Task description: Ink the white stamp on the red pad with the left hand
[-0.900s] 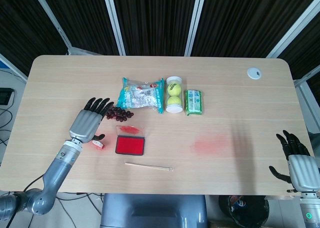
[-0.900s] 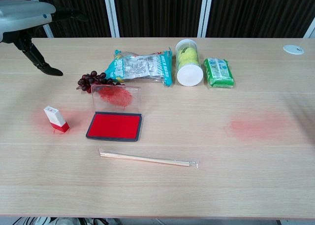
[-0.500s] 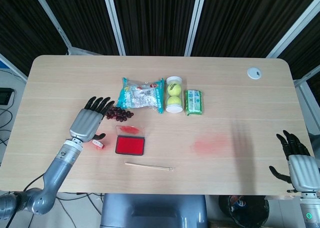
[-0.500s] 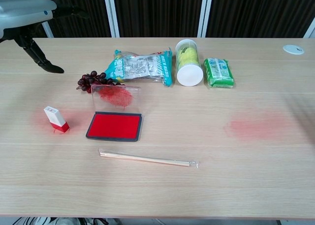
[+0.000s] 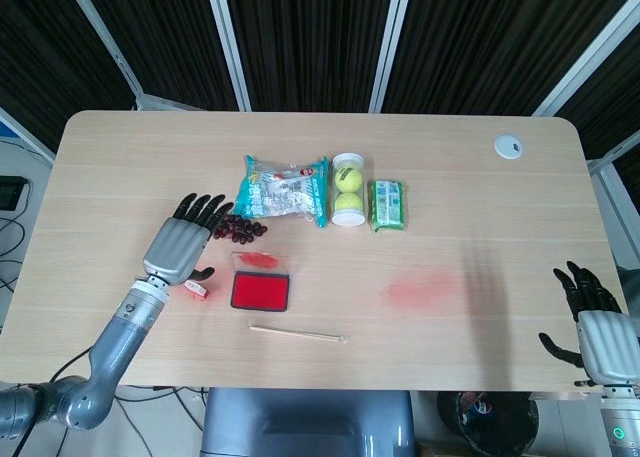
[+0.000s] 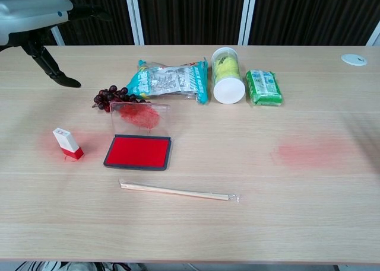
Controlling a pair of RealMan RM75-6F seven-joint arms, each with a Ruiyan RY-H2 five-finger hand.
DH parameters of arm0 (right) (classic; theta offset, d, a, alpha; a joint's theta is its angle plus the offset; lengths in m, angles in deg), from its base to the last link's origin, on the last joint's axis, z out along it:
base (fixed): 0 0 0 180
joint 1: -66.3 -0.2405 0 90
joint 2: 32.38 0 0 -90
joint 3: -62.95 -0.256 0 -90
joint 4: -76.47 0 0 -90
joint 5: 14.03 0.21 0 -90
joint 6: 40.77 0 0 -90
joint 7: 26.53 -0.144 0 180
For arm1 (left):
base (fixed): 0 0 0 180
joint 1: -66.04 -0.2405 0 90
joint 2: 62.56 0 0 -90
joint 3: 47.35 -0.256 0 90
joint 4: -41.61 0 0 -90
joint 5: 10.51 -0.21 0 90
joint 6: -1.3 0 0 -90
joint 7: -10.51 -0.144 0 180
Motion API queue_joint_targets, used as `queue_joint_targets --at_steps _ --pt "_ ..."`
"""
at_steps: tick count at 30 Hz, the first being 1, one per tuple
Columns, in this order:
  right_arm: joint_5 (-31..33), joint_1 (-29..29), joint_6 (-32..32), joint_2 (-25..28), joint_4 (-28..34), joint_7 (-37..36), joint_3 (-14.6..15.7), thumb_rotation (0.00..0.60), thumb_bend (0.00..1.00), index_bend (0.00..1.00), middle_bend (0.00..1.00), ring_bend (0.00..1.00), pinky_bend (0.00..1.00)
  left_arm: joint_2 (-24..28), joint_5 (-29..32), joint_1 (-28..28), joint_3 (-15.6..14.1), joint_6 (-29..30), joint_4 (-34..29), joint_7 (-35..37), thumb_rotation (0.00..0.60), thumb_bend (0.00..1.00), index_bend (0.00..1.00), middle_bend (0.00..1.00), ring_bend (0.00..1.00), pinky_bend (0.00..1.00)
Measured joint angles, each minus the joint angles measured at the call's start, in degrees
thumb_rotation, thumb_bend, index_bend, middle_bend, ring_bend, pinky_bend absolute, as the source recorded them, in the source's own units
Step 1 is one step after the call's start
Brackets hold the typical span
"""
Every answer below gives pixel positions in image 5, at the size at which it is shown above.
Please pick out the clear tennis ball tube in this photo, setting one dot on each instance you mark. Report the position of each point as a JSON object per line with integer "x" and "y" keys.
{"x": 348, "y": 219}

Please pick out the blue edged white board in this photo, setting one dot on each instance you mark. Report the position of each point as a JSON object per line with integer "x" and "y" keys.
{"x": 20, "y": 137}

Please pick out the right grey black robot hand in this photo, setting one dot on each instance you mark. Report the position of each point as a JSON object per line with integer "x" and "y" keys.
{"x": 607, "y": 347}

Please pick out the dark red grape bunch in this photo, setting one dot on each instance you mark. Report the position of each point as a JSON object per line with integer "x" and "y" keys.
{"x": 240, "y": 229}

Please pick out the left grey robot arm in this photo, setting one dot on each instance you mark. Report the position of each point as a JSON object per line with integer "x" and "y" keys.
{"x": 112, "y": 347}

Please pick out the black screen device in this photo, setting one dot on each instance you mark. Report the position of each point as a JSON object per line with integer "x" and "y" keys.
{"x": 10, "y": 192}

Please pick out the black trash bin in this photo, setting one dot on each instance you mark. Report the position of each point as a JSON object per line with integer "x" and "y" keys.
{"x": 485, "y": 427}

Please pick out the white aluminium partition post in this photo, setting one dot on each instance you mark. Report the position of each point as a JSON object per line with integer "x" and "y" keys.
{"x": 100, "y": 32}
{"x": 392, "y": 42}
{"x": 585, "y": 59}
{"x": 227, "y": 42}

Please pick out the printed yellow tennis ball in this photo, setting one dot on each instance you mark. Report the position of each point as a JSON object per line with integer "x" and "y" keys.
{"x": 348, "y": 178}

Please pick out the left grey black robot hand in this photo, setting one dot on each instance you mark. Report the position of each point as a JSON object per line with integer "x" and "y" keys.
{"x": 172, "y": 244}

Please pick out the dark corrugated partition panel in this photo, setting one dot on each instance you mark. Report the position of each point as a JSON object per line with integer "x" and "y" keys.
{"x": 310, "y": 42}
{"x": 165, "y": 37}
{"x": 40, "y": 52}
{"x": 615, "y": 107}
{"x": 500, "y": 37}

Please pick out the red ink pad clear lid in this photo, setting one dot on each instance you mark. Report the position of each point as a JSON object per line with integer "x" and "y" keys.
{"x": 260, "y": 289}

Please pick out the green wrapped packet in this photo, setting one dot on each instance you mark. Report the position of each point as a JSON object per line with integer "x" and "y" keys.
{"x": 389, "y": 204}

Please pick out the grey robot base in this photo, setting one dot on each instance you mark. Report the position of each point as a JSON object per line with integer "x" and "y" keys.
{"x": 305, "y": 422}

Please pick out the blue white snack bag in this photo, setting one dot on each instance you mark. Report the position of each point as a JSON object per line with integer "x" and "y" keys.
{"x": 280, "y": 192}

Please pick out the wrapped wooden chopsticks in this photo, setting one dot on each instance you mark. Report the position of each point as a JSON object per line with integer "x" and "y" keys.
{"x": 295, "y": 334}

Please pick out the plain yellow tennis ball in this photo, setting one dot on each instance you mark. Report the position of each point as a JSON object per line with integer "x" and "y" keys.
{"x": 348, "y": 203}

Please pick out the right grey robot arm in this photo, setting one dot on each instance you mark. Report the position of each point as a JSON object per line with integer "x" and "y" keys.
{"x": 620, "y": 422}

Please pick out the small red white stamp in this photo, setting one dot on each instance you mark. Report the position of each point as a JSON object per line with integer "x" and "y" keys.
{"x": 197, "y": 289}

